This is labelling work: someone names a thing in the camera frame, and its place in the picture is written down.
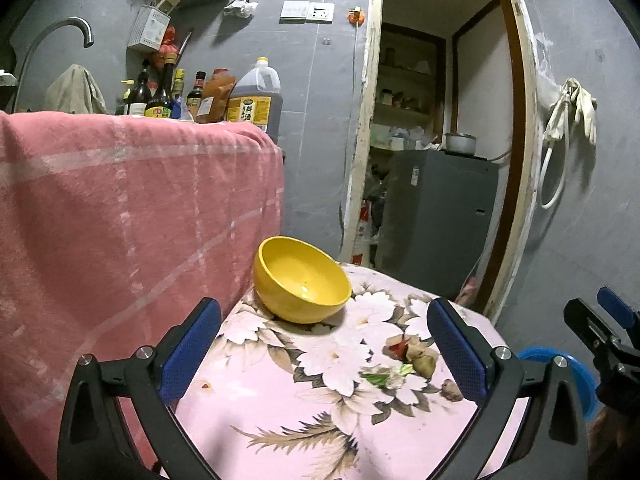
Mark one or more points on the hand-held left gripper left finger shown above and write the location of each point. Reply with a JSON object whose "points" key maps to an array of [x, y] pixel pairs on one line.
{"points": [[192, 345]]}

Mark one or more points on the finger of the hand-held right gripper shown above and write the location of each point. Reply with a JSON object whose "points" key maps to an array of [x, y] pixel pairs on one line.
{"points": [[590, 330], [617, 310]]}

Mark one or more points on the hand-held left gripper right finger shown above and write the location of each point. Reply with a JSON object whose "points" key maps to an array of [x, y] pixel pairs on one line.
{"points": [[457, 350]]}

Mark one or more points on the brown peel piece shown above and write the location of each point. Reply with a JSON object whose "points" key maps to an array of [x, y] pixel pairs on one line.
{"points": [[422, 362], [452, 391]]}

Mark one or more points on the blue plastic bucket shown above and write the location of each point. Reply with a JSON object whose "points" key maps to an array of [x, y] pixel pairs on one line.
{"points": [[584, 385]]}

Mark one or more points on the red wrapper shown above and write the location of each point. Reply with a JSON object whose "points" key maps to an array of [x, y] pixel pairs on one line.
{"points": [[398, 349]]}

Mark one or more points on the green and white wrapper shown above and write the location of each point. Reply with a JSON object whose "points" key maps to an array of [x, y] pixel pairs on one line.
{"points": [[387, 376]]}

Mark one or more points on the yellow bowl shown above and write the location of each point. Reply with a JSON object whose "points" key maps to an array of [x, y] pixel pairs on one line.
{"points": [[300, 270]]}

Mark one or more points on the grey refrigerator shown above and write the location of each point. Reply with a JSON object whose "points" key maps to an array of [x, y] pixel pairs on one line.
{"points": [[435, 220]]}

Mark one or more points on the pink plaid cloth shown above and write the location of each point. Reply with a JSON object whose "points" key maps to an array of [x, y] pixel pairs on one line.
{"points": [[125, 220]]}

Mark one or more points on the pink floral blanket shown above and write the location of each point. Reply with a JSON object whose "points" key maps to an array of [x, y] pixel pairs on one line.
{"points": [[310, 425]]}

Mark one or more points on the red and white plastic bag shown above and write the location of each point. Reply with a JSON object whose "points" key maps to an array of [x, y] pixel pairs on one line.
{"points": [[361, 240]]}

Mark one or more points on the cream rubber glove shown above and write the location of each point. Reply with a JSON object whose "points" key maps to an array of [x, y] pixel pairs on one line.
{"points": [[557, 115], [586, 110]]}

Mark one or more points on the metal pot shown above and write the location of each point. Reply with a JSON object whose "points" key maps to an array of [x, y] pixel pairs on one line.
{"points": [[460, 145]]}

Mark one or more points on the dark sauce bottle yellow label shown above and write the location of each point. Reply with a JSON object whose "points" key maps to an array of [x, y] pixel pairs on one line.
{"points": [[160, 100]]}

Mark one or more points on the orange sauce bottle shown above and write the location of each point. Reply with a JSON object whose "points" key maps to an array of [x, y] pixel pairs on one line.
{"points": [[217, 97]]}

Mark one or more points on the green bottle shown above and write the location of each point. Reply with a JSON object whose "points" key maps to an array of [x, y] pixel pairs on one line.
{"points": [[121, 105]]}

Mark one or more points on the large cooking wine jug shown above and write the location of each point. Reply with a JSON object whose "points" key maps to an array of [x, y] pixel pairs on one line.
{"points": [[255, 100]]}

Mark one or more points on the dark sauce bottle white label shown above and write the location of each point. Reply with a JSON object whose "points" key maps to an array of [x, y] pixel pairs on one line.
{"points": [[137, 97]]}

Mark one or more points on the yellow-capped bottle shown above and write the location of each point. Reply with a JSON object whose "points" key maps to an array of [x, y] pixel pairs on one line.
{"points": [[177, 85]]}

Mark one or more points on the beige rag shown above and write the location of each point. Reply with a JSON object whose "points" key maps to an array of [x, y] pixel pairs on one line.
{"points": [[75, 90]]}

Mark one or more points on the wooden shelf unit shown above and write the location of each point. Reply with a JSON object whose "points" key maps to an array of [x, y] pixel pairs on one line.
{"points": [[407, 70]]}

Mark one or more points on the red mesh bag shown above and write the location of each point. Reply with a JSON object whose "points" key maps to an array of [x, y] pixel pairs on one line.
{"points": [[167, 45]]}

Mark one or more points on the metal utensil holder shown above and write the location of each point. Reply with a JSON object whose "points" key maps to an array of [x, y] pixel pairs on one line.
{"points": [[147, 30]]}

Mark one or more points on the steel faucet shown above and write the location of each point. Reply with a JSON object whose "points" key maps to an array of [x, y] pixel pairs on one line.
{"points": [[50, 27]]}

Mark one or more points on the wooden door frame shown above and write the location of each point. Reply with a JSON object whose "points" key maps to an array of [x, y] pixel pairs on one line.
{"points": [[522, 110]]}

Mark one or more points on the white wall switch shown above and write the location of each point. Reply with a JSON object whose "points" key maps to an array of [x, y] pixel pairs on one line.
{"points": [[293, 11]]}

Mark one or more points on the orange wall hook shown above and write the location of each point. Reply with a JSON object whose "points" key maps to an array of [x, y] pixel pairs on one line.
{"points": [[356, 16]]}

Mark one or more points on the white wall socket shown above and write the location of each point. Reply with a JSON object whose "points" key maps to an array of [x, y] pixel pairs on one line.
{"points": [[320, 13]]}

